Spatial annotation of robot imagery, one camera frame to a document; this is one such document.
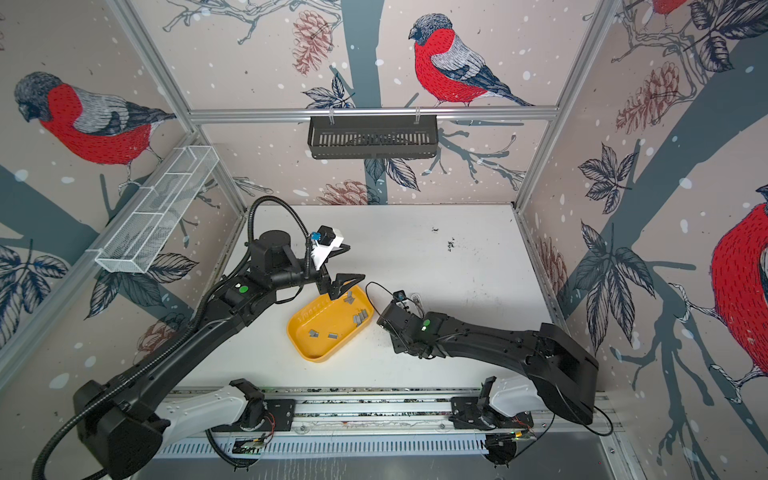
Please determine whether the black wall basket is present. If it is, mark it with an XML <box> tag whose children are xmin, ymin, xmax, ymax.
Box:
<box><xmin>307</xmin><ymin>115</ymin><xmax>439</xmax><ymax>160</ymax></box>

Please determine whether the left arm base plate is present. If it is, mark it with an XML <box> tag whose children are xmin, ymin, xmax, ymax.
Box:
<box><xmin>223</xmin><ymin>399</ymin><xmax>296</xmax><ymax>433</ymax></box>

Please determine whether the aluminium mounting rail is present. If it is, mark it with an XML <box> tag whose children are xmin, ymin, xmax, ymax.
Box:
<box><xmin>124</xmin><ymin>387</ymin><xmax>619</xmax><ymax>439</ymax></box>

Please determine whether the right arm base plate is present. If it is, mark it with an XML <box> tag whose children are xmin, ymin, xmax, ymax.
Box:
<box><xmin>448</xmin><ymin>396</ymin><xmax>534</xmax><ymax>431</ymax></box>

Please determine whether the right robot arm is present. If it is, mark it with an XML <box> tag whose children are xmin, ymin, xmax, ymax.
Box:
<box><xmin>374</xmin><ymin>290</ymin><xmax>615</xmax><ymax>437</ymax></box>

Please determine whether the white wire mesh shelf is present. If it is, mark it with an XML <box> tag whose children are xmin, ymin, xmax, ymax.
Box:
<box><xmin>95</xmin><ymin>145</ymin><xmax>219</xmax><ymax>273</ymax></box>

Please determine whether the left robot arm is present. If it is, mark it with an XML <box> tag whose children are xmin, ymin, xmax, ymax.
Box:
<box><xmin>31</xmin><ymin>195</ymin><xmax>364</xmax><ymax>479</ymax></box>

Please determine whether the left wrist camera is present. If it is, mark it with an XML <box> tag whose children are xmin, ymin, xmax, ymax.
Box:
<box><xmin>309</xmin><ymin>225</ymin><xmax>347</xmax><ymax>271</ymax></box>

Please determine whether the yellow plastic tray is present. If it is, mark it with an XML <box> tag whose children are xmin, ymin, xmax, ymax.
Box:
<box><xmin>286</xmin><ymin>285</ymin><xmax>374</xmax><ymax>363</ymax></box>

